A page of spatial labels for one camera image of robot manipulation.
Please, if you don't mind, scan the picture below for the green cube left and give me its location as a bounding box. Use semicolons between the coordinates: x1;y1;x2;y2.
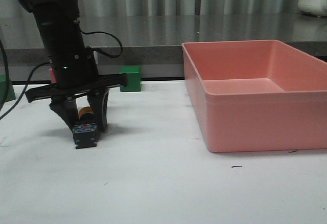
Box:
0;74;16;102

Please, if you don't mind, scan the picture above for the yellow push button switch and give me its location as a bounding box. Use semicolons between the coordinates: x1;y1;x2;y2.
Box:
72;106;98;149

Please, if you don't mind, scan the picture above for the green cube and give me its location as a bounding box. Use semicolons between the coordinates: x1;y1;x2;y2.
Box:
120;65;142;92
0;74;16;102

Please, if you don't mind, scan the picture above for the grey stone counter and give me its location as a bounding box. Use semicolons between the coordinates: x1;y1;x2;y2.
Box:
0;14;327;83

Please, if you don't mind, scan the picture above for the pink plastic bin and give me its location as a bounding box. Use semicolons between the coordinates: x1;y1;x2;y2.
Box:
182;40;326;153

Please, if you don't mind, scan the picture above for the green cube right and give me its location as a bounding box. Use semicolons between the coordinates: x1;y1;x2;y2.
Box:
120;65;142;92

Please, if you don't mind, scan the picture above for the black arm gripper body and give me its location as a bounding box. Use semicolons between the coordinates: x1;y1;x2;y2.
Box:
26;47;128;102

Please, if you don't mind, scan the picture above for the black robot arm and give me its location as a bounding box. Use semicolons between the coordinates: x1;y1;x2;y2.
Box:
18;0;128;132

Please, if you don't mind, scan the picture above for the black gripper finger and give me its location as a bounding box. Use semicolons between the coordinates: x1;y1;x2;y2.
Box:
87;88;109;132
49;98;78;131

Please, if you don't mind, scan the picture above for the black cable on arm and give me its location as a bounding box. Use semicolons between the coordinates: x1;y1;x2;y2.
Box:
0;31;123;120

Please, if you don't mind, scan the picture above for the pink cube at back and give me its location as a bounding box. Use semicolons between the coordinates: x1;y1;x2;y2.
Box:
49;69;57;83

